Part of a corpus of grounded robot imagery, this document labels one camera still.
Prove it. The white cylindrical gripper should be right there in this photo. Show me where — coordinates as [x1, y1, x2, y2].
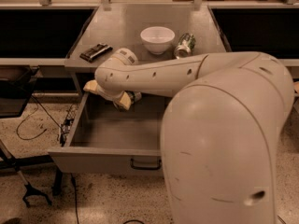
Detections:
[83, 79, 134, 110]

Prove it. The green 7up can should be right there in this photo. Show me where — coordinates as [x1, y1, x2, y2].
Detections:
[128, 91, 142, 103]

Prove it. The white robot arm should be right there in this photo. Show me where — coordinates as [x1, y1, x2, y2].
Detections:
[84, 49, 294, 224]

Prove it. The grey open drawer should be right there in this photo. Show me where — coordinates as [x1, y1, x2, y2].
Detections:
[49, 92, 169, 175]

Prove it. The grey cabinet counter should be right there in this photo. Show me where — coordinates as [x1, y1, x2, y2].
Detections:
[64, 3, 235, 105]

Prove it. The green can on counter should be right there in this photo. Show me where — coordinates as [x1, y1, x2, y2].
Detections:
[174, 33, 196, 59]

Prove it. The power strip on floor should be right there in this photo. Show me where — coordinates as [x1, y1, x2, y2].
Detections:
[58, 104, 77, 147]

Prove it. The white bowl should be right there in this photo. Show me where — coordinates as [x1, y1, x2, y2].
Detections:
[140, 26, 175, 55]

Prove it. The black chair left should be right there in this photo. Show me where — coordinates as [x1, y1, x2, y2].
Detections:
[0, 65, 37, 119]

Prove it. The black thin floor cable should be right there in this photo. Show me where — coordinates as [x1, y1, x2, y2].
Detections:
[16, 95, 64, 142]

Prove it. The black drawer handle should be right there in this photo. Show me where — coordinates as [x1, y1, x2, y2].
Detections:
[130, 159, 162, 171]

